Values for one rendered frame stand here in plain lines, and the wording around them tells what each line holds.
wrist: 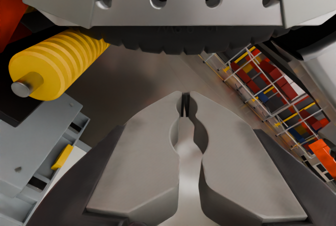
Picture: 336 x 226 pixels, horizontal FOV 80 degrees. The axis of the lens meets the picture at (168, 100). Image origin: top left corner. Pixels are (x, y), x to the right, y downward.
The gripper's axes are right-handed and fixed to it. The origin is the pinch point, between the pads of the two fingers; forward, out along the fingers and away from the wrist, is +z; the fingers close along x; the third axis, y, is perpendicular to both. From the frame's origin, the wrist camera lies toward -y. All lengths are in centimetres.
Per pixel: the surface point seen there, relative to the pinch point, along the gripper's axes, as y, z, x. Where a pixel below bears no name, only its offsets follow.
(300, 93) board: 265, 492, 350
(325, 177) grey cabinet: 546, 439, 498
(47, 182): 36, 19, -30
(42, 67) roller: 1.7, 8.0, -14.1
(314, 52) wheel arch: 4.0, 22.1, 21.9
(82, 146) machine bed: 46, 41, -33
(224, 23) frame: -2.9, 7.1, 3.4
